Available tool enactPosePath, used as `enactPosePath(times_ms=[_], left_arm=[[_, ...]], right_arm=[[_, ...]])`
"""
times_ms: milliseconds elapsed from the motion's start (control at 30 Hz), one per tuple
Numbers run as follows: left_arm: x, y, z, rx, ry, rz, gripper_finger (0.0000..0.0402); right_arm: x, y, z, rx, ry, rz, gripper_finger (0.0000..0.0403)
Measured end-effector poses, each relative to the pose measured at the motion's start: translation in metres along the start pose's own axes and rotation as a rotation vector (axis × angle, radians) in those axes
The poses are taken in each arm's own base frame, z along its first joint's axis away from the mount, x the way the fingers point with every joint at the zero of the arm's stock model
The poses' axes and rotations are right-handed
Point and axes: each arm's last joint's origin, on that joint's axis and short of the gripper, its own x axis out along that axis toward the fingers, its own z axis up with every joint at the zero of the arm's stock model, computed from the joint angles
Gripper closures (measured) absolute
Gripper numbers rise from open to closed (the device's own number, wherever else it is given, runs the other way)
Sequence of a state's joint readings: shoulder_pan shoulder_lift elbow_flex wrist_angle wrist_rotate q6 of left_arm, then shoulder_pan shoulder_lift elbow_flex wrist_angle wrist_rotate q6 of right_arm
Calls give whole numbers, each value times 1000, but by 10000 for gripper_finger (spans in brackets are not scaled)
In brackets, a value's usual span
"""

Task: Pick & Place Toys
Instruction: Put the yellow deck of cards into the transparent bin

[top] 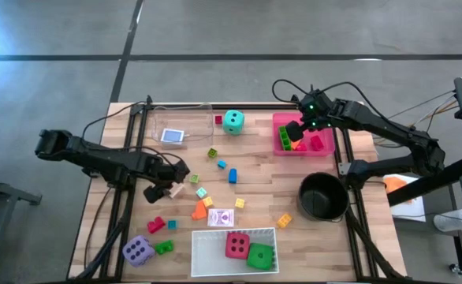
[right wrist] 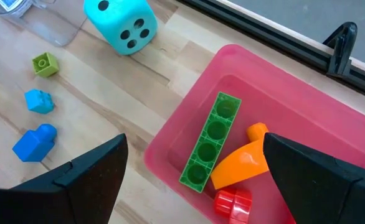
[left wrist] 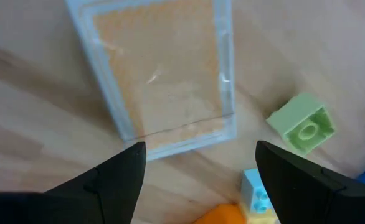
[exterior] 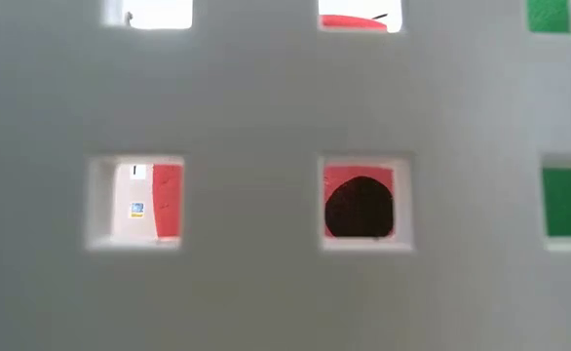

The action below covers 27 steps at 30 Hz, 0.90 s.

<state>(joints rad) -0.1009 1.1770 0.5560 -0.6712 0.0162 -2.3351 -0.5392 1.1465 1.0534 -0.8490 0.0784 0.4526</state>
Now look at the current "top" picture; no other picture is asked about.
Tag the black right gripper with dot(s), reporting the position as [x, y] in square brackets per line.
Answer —
[315, 110]

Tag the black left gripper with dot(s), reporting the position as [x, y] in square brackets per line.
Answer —
[168, 170]

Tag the long green brick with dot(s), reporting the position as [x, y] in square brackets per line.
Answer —
[284, 139]

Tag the large orange brick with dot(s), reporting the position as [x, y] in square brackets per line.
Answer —
[296, 145]

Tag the red rectangular brick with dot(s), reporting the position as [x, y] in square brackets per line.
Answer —
[302, 148]

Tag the orange playing card box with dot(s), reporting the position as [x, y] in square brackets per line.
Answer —
[177, 191]

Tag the red stepped brick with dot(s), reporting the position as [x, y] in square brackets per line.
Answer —
[156, 225]
[317, 143]

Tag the pale green square brick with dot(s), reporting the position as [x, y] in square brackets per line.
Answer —
[194, 178]

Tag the pale teal square brick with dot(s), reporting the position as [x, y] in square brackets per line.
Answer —
[201, 193]

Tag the purple foam die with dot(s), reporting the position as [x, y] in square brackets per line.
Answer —
[138, 251]

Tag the blue playing card box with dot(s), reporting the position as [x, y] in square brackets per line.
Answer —
[172, 136]

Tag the lime green square brick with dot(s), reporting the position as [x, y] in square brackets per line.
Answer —
[212, 152]

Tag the red foam die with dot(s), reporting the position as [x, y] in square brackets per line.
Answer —
[237, 245]

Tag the green foam die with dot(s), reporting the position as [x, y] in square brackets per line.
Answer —
[260, 257]

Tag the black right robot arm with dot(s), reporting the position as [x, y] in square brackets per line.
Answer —
[392, 130]

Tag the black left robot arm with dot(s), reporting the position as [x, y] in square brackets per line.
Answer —
[97, 158]

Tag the pink plastic bin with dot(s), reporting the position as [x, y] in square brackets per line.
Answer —
[279, 118]

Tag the turquoise square brick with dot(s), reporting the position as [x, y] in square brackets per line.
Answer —
[172, 225]

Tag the orange brick with peg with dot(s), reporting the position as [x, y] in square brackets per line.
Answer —
[199, 211]

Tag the small green brick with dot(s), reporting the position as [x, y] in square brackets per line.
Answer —
[164, 247]

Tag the small yellow square brick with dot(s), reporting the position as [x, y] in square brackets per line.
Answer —
[207, 202]
[239, 202]

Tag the teal foam die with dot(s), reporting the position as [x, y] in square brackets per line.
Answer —
[233, 122]

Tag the black bucket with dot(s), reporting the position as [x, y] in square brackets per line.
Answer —
[322, 197]

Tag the sky blue brick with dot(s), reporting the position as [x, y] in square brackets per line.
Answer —
[222, 163]

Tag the dark blue rounded brick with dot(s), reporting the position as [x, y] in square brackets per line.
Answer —
[233, 176]

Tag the small dark red brick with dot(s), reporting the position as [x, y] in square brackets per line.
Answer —
[218, 119]

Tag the clear plastic container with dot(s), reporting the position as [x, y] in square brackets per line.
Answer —
[199, 118]

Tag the yellow rectangular brick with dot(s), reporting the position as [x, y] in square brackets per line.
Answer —
[284, 221]

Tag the orange cloth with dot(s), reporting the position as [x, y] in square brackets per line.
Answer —
[396, 184]

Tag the white paper sheet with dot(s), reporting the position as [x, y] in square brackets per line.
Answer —
[412, 211]

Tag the black metal stand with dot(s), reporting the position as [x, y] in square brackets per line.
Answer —
[2, 191]

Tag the black diagonal bar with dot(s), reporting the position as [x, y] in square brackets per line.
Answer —
[451, 173]

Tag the caster wheel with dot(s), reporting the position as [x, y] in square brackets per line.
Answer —
[456, 269]

